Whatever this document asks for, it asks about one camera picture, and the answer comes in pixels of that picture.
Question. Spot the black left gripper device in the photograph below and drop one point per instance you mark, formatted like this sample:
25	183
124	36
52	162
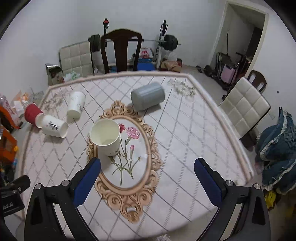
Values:
11	201

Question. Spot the pink suitcase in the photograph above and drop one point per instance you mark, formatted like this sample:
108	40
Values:
228	74

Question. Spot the cream padded chair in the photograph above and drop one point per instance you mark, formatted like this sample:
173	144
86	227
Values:
245	107

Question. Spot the white cup with black logo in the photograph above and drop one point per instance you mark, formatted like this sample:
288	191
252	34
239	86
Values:
55	127

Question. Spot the brown paper bag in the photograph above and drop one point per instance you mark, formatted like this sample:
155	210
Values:
173	66

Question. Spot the orange plastic toy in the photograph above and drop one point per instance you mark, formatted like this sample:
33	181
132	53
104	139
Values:
9	146

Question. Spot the red sleeved cup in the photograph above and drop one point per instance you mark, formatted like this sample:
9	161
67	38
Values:
34	115

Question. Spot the dark wooden chair back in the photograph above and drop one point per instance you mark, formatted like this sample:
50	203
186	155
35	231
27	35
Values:
257	80

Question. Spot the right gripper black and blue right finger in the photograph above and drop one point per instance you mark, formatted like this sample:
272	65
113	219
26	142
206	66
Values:
252	222

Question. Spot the dark wooden chair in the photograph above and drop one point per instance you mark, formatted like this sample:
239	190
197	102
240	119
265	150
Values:
257	80
120	39

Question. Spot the cream padded cushion panel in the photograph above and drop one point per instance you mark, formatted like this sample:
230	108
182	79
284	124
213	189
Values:
77	58

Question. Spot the red and white plastic bag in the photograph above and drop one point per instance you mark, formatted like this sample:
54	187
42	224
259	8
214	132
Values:
146	53

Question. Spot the blue denim clothing pile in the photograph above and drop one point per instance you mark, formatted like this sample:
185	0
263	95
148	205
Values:
275	154

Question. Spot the yellow tool on floor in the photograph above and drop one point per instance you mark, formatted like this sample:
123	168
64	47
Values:
270	198

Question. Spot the floral patterned tablecloth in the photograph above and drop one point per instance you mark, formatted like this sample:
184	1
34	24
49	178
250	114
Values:
149	187

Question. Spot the white paper cup with print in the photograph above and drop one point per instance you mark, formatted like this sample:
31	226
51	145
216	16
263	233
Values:
76	104

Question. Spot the grey plastic cup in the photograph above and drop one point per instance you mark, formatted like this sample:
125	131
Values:
147	96

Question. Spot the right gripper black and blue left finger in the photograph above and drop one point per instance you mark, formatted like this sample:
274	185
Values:
53	213

